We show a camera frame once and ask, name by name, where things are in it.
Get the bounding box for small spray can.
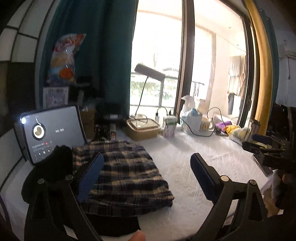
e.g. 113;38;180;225
110;123;116;141

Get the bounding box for white plastic bag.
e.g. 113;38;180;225
180;95;198;116

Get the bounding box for steel travel tumbler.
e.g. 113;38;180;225
246;118;260;141

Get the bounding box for brown lidded food container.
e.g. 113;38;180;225
126;118;161;141

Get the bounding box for black desk lamp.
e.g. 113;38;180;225
130;63;166;118

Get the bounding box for white bear mug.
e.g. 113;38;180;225
200;117;215;132

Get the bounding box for green white milk carton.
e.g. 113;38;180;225
162;115;178;138

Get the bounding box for purple cloth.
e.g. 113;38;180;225
215;121;232;130

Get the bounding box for teal curtain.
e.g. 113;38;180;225
37;1;138;118

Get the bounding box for yellow curtain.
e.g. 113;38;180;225
244;1;273;135

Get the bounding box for colourful snack bag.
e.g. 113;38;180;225
48;34;86;86

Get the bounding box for navy cream plaid pants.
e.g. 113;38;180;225
73;141;175;217

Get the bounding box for white charger adapter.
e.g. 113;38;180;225
155;112;159;123

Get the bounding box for tablet with lit screen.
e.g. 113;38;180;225
20;105;87;166

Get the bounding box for black folded garment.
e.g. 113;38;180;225
21;144;142;239

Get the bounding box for white cartoon bear box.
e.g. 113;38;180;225
43;87;69;108

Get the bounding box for white perforated basket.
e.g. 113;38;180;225
180;115;202;135

